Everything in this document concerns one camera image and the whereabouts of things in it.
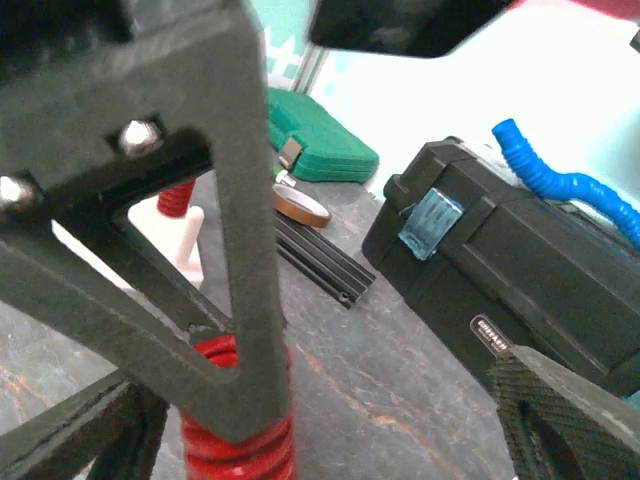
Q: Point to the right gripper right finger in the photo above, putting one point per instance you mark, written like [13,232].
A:
[558,425]

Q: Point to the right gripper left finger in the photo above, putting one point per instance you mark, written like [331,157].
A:
[115,425]

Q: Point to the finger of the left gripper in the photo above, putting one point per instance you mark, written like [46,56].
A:
[105,104]

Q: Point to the red large spring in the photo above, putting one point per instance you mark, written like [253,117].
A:
[175,202]
[236,417]

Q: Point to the white peg base plate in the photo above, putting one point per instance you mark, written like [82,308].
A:
[175,238]

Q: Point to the brown tape roll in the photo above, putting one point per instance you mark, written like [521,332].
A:
[300,207]

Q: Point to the black aluminium extrusion profile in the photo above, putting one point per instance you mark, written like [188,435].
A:
[321,261]

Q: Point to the black toolbox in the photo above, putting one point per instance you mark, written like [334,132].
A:
[487,266]

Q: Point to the green small motor part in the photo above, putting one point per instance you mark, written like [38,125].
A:
[283,177]

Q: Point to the green plastic case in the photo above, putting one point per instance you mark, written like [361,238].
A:
[329,151]

